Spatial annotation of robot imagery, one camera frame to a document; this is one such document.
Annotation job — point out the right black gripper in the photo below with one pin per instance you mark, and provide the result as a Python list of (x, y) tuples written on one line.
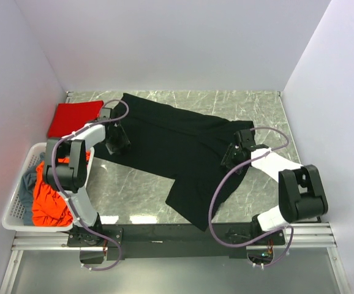
[(227, 160)]

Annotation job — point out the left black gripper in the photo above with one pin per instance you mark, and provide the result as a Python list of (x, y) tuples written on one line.
[(123, 142)]

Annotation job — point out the black t shirt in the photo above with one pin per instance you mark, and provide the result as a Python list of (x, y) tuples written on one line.
[(182, 145)]

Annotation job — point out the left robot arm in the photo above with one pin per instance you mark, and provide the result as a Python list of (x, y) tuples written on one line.
[(66, 169)]

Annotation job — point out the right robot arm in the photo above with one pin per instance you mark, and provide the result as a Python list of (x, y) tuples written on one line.
[(300, 190)]

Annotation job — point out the folded red t shirt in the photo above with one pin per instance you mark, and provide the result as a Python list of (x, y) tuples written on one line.
[(71, 117)]

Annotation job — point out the orange t shirt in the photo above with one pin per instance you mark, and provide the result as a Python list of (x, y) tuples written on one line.
[(48, 208)]

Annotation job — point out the grey blue t shirt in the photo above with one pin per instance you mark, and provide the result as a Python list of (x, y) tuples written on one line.
[(26, 189)]

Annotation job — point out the black base beam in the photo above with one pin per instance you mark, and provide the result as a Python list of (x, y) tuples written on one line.
[(178, 240)]

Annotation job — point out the white plastic laundry basket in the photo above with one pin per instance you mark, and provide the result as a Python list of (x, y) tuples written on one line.
[(14, 212)]

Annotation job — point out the aluminium frame rail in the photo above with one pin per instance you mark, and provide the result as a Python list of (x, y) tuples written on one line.
[(305, 235)]

